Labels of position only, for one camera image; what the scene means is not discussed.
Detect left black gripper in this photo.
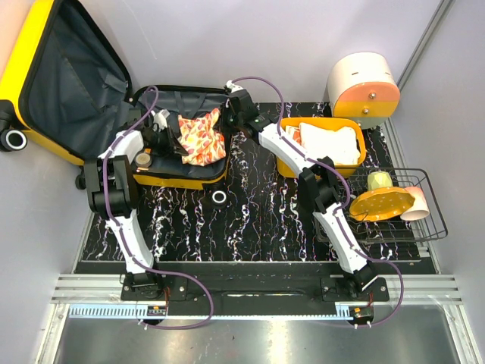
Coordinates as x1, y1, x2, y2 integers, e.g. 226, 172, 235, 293
146, 124, 189, 158

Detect floral orange pouch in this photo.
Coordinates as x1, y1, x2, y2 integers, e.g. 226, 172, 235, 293
178, 108, 227, 167

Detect orange strap wristwatch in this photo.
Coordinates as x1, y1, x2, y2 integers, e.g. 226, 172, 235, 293
134, 151, 152, 168

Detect white garment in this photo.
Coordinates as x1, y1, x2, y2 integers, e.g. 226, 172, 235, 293
299, 123, 361, 165

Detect yellow plastic basket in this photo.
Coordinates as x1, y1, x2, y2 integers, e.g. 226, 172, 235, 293
280, 117, 367, 178

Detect yellow Pikachu suitcase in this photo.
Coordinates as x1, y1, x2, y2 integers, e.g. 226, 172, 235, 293
1, 1, 231, 195

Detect white pink drawer cabinet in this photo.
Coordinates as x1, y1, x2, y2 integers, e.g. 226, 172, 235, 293
327, 52, 400, 130

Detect orange printed cloth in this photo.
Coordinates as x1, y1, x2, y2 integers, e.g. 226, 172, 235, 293
285, 125, 302, 146

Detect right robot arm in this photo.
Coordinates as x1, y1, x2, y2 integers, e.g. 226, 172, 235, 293
227, 88, 377, 301

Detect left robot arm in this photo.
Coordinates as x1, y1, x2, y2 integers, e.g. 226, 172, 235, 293
84, 109, 186, 300

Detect black marble pattern mat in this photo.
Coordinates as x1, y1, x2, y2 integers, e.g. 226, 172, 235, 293
81, 101, 433, 263

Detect pale green cup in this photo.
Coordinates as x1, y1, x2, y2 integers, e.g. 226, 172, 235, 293
367, 171, 393, 191

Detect yellow ceramic dish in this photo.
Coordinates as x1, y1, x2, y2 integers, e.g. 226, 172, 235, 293
349, 187, 415, 222

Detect pink white cup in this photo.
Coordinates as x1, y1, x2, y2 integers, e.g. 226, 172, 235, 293
400, 187, 430, 221

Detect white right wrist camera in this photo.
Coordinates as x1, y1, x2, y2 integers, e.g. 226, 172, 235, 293
224, 80, 248, 102

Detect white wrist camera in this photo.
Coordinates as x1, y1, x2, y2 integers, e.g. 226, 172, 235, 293
151, 109, 170, 130
224, 80, 248, 102

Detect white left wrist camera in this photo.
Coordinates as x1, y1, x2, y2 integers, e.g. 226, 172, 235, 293
151, 109, 170, 130

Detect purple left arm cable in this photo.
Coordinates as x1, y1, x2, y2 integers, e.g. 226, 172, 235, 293
101, 84, 215, 331

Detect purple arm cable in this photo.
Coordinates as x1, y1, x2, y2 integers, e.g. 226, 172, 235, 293
101, 84, 215, 331
229, 76, 405, 329

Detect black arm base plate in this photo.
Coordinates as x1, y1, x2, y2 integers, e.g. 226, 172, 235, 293
118, 262, 390, 303

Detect black wire rack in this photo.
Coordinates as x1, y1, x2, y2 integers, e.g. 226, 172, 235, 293
312, 168, 449, 243

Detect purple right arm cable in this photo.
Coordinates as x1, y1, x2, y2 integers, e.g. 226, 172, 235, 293
229, 76, 405, 329

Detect aluminium frame rail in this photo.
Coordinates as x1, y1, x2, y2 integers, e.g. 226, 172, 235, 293
50, 275, 462, 322

